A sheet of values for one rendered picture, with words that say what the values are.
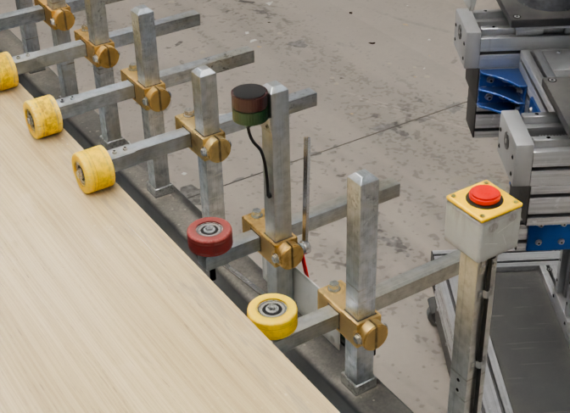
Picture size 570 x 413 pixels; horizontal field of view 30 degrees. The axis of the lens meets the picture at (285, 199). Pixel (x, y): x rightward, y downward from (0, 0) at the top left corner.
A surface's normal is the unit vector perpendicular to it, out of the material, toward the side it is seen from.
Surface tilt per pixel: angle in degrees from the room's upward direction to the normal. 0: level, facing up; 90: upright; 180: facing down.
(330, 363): 0
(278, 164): 90
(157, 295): 0
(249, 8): 0
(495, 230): 90
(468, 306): 90
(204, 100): 90
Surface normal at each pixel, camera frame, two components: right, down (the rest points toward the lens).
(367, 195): 0.54, 0.45
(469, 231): -0.84, 0.31
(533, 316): -0.02, -0.84
